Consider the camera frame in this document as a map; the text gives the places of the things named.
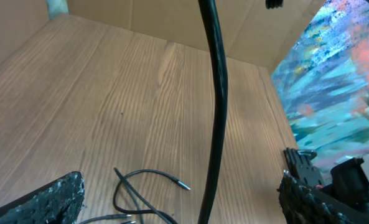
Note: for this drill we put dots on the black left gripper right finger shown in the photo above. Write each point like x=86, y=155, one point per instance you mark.
x=303, y=204

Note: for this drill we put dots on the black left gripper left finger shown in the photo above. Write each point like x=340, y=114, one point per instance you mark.
x=60, y=201

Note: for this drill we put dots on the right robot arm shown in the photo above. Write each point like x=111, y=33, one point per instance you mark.
x=350, y=185

